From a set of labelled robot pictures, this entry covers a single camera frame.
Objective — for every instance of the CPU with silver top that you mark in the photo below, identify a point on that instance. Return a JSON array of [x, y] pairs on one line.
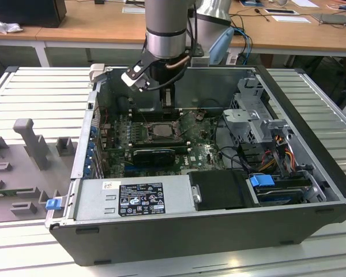
[[164, 130]]

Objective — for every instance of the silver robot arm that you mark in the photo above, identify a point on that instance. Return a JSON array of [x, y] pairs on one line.
[[165, 17]]

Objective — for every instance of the black RAM slot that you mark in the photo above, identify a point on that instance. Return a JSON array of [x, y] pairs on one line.
[[161, 143], [144, 111], [144, 119], [161, 146]]

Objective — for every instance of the CPU socket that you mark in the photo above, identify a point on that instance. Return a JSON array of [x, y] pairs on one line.
[[148, 138]]

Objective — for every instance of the round silver coin battery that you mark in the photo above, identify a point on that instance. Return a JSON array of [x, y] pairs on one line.
[[199, 116]]

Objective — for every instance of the grey case corner latch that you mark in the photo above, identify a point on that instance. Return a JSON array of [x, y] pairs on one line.
[[97, 70]]

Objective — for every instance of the pale blue teach pendant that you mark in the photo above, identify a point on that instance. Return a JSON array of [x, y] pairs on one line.
[[222, 43]]

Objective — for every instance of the wooden desk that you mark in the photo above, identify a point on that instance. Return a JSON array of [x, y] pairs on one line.
[[89, 31]]

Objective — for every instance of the green motherboard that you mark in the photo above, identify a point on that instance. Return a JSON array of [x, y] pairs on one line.
[[202, 144]]

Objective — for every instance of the black graphics card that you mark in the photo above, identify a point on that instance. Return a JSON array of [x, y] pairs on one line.
[[154, 157]]

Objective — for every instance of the perforated metal drive cage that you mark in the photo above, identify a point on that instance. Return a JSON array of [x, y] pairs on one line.
[[242, 118]]

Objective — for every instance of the black plastic shroud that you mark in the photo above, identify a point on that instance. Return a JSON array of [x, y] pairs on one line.
[[219, 189]]

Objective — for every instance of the flat phone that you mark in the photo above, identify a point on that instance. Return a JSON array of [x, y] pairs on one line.
[[279, 11]]

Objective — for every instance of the white paper sheet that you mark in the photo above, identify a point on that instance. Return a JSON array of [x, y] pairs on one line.
[[291, 18]]

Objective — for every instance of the grey power supply unit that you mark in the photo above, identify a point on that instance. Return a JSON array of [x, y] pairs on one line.
[[95, 202]]

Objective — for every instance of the blue disk carrier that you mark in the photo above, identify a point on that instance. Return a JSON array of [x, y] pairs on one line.
[[261, 182]]

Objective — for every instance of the black box on desk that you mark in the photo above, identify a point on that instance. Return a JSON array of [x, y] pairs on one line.
[[26, 11]]

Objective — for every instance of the crumpled white paper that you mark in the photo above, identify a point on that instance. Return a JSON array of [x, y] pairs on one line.
[[5, 27]]

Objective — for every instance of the open black PC case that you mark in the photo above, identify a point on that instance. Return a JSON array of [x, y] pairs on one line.
[[190, 239]]

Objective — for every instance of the hard disk drive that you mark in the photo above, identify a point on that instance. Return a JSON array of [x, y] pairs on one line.
[[276, 197]]

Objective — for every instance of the blue plastic case latch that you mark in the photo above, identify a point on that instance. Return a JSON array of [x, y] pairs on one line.
[[53, 204]]

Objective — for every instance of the grey parts rack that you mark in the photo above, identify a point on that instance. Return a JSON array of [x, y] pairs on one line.
[[23, 179]]

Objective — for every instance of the dark grey notebook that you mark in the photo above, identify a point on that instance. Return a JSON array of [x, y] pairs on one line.
[[331, 18]]

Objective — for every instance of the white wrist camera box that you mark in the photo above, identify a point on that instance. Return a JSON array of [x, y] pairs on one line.
[[134, 73]]

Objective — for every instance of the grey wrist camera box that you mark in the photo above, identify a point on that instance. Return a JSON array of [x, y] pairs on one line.
[[200, 60]]

